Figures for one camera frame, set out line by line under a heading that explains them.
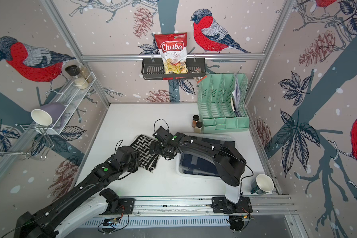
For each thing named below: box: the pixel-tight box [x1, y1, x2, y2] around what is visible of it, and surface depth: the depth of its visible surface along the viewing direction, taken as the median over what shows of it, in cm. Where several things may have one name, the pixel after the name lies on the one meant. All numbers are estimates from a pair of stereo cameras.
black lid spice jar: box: [64, 64, 89, 90], surface depth 83 cm
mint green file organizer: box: [197, 73, 250, 134], surface depth 106 cm
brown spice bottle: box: [191, 115, 200, 129], surface depth 102 cm
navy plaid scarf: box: [179, 153, 220, 177], surface depth 81 cm
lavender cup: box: [30, 102, 67, 129], surface depth 64 cm
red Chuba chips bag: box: [154, 32, 189, 75], surface depth 84 cm
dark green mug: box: [249, 173, 275, 195], surface depth 75 cm
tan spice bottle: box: [194, 120, 203, 134], surface depth 97 cm
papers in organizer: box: [230, 73, 241, 118], surface depth 94 cm
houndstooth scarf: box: [129, 134, 162, 174], surface depth 90 cm
